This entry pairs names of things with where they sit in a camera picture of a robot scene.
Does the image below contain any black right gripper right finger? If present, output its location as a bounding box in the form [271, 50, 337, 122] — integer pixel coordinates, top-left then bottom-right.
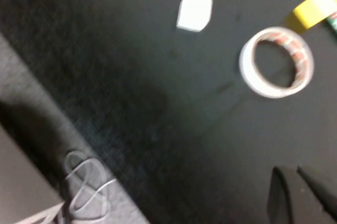
[298, 166, 337, 224]

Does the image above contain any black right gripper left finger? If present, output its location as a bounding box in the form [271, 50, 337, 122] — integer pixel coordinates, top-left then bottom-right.
[267, 165, 329, 224]

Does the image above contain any white tape roll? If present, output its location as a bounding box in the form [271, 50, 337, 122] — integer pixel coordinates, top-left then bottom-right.
[239, 26, 315, 99]

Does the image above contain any green white glue stick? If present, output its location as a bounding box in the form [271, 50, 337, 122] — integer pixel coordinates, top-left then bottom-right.
[325, 12, 337, 34]

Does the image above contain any yellow cube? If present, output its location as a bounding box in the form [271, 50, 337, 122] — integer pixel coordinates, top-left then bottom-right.
[285, 0, 337, 34]

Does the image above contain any white cube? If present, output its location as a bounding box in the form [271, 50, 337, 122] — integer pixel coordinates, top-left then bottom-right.
[175, 0, 213, 33]

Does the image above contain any white looped cable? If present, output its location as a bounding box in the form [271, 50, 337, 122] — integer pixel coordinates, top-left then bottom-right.
[63, 151, 118, 221]

